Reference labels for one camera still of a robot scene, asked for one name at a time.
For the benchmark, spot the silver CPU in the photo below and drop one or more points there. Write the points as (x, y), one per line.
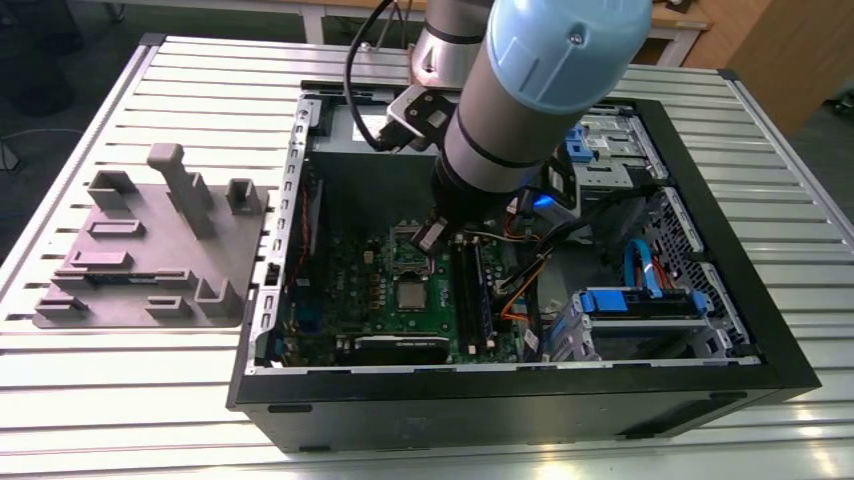
(413, 295)

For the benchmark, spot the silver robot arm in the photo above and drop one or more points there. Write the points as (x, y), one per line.
(508, 125)

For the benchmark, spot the grey power supply unit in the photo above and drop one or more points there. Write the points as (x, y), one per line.
(367, 185)

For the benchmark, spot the black RAM slot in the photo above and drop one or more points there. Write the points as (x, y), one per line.
(462, 300)

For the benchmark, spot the blue plastic drive latch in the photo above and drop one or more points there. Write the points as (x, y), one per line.
(581, 150)

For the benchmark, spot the metal optical drive cage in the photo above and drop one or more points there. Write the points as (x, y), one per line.
(614, 177)

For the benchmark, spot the blue RAM slot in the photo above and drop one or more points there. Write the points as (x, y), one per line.
(492, 320)

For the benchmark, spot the green motherboard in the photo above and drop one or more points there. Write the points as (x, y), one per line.
(441, 320)

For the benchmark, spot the hard disk in blue carrier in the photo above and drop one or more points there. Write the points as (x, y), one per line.
(610, 302)

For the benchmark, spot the NVIDIA graphics card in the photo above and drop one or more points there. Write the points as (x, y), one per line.
(401, 350)

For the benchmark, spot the metal disk bay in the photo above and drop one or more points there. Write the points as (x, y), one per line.
(648, 324)

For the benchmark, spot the black PC case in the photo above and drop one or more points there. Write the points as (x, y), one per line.
(534, 415)

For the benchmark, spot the grey parts rack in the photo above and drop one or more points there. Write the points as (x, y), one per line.
(174, 255)

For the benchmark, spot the wooden desk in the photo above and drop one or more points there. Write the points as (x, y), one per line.
(681, 20)

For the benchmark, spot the wooden cabinet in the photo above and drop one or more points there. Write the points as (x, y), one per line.
(788, 60)

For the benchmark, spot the silver black wrist mount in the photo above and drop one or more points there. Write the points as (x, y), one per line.
(427, 115)

